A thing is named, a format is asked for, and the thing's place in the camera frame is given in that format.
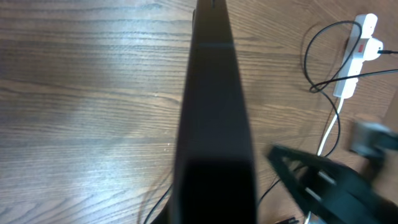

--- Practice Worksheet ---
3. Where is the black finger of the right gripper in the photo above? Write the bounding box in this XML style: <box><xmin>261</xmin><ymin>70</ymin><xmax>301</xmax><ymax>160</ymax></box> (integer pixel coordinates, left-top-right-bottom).
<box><xmin>267</xmin><ymin>146</ymin><xmax>397</xmax><ymax>224</ymax></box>

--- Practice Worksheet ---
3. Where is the black USB charging cable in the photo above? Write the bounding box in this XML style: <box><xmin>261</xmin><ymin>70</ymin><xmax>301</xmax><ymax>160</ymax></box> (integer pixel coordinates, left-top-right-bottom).
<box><xmin>142</xmin><ymin>20</ymin><xmax>398</xmax><ymax>224</ymax></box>

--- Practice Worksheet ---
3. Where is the Samsung Galaxy smartphone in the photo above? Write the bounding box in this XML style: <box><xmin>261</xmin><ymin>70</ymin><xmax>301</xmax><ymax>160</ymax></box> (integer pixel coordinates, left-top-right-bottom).
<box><xmin>169</xmin><ymin>0</ymin><xmax>257</xmax><ymax>223</ymax></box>

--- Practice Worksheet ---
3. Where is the white power strip cord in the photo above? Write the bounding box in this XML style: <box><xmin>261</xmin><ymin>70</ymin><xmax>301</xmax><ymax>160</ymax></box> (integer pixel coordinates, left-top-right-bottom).
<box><xmin>303</xmin><ymin>96</ymin><xmax>346</xmax><ymax>224</ymax></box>

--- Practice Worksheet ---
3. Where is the white charger plug adapter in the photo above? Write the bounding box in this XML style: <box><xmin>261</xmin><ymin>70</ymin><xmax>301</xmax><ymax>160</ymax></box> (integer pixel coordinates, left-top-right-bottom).
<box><xmin>363</xmin><ymin>38</ymin><xmax>384</xmax><ymax>61</ymax></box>

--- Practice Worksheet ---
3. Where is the white power strip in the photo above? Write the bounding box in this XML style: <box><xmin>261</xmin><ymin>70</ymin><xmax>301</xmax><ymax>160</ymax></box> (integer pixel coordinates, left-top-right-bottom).
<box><xmin>333</xmin><ymin>14</ymin><xmax>378</xmax><ymax>99</ymax></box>

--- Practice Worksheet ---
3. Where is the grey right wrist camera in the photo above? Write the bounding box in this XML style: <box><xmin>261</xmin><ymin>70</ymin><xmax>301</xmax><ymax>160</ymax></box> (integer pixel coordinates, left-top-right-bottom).
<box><xmin>349</xmin><ymin>121</ymin><xmax>397</xmax><ymax>158</ymax></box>

